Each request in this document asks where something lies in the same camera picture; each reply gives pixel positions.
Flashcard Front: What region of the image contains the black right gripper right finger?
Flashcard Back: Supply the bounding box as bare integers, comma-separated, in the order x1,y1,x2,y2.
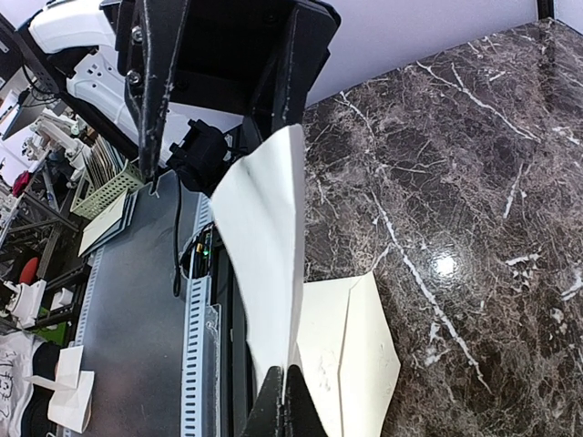
284,365,327,437

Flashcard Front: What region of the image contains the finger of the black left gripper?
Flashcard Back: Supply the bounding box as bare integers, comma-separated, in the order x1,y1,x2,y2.
120,1,189,183
240,1,319,153

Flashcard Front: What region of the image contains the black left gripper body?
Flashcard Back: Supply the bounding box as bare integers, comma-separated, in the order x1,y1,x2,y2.
100,1,341,112

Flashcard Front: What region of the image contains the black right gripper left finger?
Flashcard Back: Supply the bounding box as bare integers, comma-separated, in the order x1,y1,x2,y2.
241,366,283,437

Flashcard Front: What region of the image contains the white letter paper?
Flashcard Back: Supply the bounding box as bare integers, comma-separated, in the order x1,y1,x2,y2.
210,124,305,385

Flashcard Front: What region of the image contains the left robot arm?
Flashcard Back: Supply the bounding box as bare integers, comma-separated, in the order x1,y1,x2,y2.
1,1,341,194

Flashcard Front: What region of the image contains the cream envelope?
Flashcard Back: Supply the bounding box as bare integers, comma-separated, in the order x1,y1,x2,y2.
297,272,401,436

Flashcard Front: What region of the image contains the green plastic basket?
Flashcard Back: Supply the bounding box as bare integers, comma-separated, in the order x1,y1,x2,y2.
70,161,144,220

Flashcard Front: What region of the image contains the black front rail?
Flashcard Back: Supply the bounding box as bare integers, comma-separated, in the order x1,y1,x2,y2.
211,245,256,436

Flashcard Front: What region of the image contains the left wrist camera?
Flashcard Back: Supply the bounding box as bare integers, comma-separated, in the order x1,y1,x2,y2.
166,120,230,198

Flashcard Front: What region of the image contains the white slotted cable duct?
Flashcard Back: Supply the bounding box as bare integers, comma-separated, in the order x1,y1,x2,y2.
179,196,212,436

